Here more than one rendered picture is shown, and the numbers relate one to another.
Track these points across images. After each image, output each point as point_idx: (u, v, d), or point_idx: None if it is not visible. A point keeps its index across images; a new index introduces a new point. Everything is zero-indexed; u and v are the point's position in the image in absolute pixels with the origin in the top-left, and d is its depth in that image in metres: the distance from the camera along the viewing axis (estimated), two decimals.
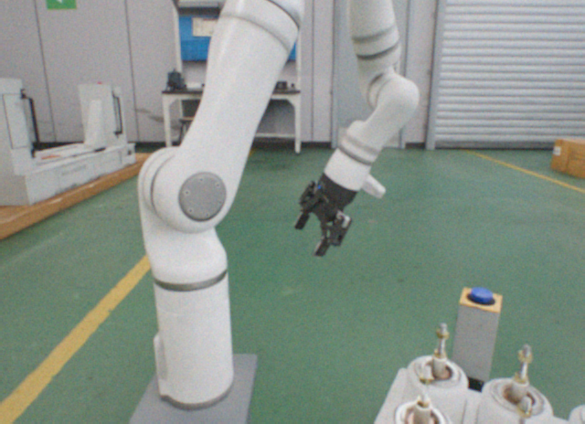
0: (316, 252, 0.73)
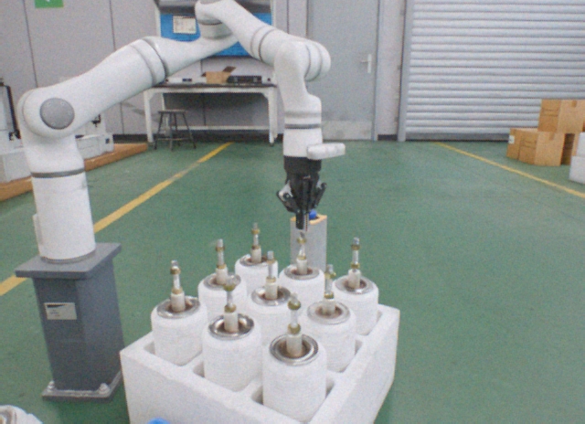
0: (297, 225, 0.80)
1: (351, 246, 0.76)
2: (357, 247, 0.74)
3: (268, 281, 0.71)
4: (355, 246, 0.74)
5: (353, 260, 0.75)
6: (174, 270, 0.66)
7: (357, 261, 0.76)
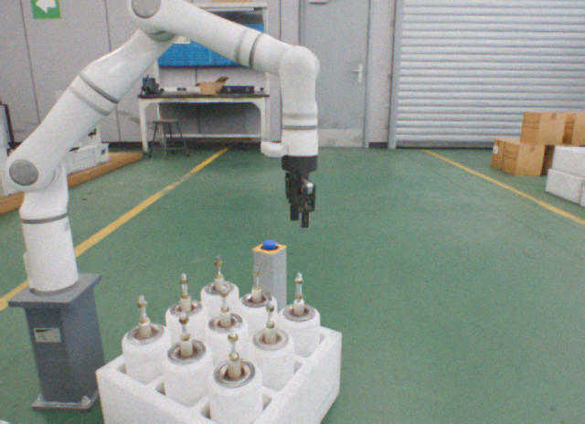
0: (296, 214, 0.88)
1: (295, 280, 0.88)
2: (300, 281, 0.87)
3: (222, 312, 0.84)
4: (298, 280, 0.87)
5: (297, 292, 0.88)
6: (140, 303, 0.78)
7: (301, 293, 0.88)
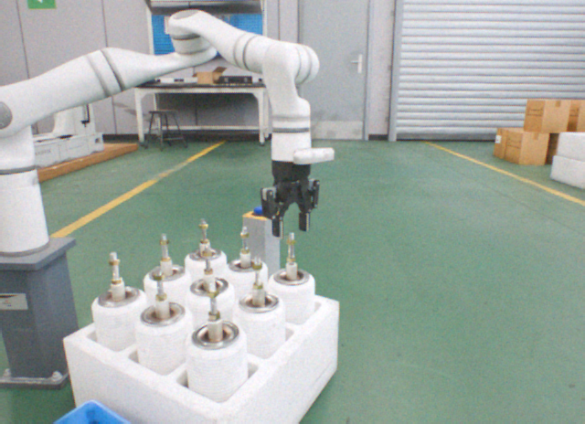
0: (273, 232, 0.76)
1: (295, 241, 0.79)
2: (287, 239, 0.79)
3: (205, 273, 0.75)
4: (289, 238, 0.79)
5: (292, 253, 0.80)
6: (111, 261, 0.70)
7: (289, 256, 0.79)
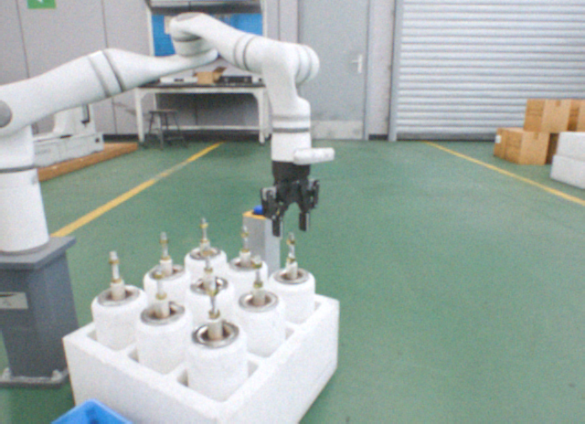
0: (273, 232, 0.76)
1: (289, 243, 0.78)
2: (295, 239, 0.79)
3: (205, 272, 0.75)
4: (294, 239, 0.79)
5: (292, 255, 0.79)
6: (111, 260, 0.70)
7: (291, 254, 0.80)
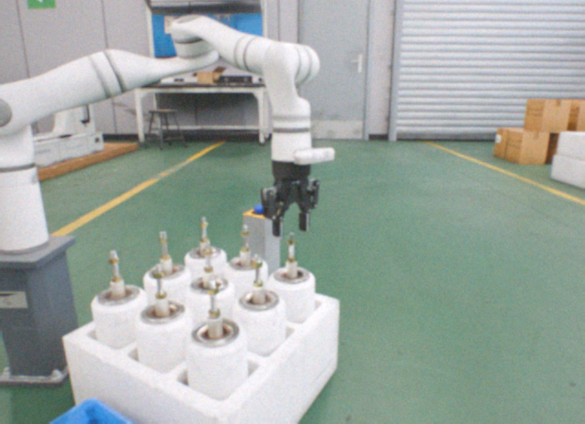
0: (274, 232, 0.76)
1: (290, 240, 0.80)
2: (290, 241, 0.78)
3: (205, 271, 0.75)
4: (288, 240, 0.78)
5: (289, 254, 0.79)
6: (111, 259, 0.70)
7: (293, 256, 0.79)
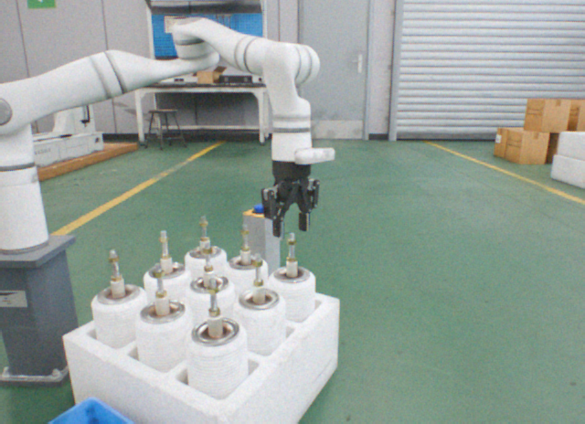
0: (274, 232, 0.76)
1: (295, 242, 0.78)
2: (289, 238, 0.79)
3: (205, 270, 0.75)
4: None
5: (292, 254, 0.80)
6: (111, 259, 0.69)
7: (289, 256, 0.79)
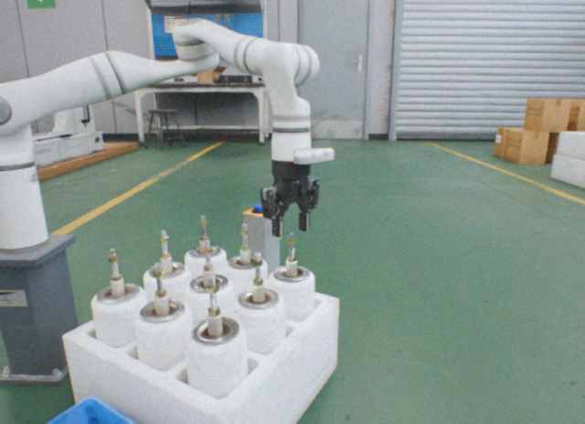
0: (274, 232, 0.76)
1: (291, 240, 0.80)
2: (289, 241, 0.78)
3: (205, 270, 0.75)
4: (288, 239, 0.78)
5: (289, 254, 0.80)
6: (111, 258, 0.70)
7: (292, 256, 0.79)
